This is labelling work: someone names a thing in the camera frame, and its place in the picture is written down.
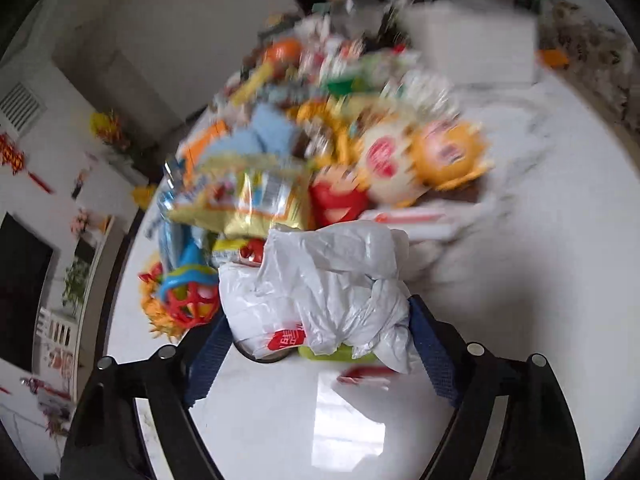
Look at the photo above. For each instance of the orange cloth bag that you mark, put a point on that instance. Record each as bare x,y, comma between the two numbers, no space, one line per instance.
554,58

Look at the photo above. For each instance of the red white wrapper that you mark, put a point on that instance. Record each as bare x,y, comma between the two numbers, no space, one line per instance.
365,375

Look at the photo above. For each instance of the red lattice ball rattle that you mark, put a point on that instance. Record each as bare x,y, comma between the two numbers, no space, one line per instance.
192,290

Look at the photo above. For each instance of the yellow orange feathered toy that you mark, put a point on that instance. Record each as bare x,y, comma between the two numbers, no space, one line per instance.
155,305

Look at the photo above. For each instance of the floral sofa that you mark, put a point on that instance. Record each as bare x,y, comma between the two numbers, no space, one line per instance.
590,50

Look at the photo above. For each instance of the orange ball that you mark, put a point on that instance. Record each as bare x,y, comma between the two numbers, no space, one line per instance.
284,54

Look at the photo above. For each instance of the white box with red stripe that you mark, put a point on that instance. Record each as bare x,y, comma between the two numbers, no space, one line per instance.
415,220

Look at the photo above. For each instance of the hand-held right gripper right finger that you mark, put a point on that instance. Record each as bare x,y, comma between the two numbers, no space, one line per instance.
440,360

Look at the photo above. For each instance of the orange-haired cartoon doll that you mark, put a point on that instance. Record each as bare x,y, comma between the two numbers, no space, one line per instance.
430,160

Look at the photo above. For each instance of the green plastic item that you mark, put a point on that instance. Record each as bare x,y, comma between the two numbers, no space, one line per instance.
345,354

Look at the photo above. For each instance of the yellow flower plant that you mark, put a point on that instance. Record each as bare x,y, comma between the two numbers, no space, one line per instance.
111,130

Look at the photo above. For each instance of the white plastic bag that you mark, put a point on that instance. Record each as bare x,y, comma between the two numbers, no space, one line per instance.
325,285

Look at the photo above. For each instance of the white storage box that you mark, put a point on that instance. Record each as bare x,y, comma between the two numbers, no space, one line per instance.
470,42

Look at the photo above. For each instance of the orange packet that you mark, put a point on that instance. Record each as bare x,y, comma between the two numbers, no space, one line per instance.
205,140

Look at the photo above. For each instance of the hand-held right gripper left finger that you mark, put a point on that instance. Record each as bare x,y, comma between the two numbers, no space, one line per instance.
207,360

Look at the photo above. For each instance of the red cartoon figure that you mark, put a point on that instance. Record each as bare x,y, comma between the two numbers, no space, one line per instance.
337,197

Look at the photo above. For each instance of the black television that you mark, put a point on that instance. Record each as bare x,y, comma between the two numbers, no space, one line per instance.
22,290

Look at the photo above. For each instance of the red knot wall decoration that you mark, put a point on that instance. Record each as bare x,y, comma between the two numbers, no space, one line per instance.
15,160

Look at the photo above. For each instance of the yellow snack bag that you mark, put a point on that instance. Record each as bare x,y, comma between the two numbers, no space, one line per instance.
250,195

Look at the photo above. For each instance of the yellow potty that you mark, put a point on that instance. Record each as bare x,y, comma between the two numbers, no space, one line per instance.
144,197

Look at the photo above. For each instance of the white air vent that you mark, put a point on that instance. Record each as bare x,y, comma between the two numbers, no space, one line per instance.
20,109

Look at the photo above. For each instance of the pink flower bouquet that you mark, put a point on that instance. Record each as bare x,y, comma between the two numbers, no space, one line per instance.
87,222

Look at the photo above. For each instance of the light blue cloth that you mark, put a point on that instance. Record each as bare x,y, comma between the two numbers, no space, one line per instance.
260,132

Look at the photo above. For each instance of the green potted plant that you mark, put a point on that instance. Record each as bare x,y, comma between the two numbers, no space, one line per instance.
77,287

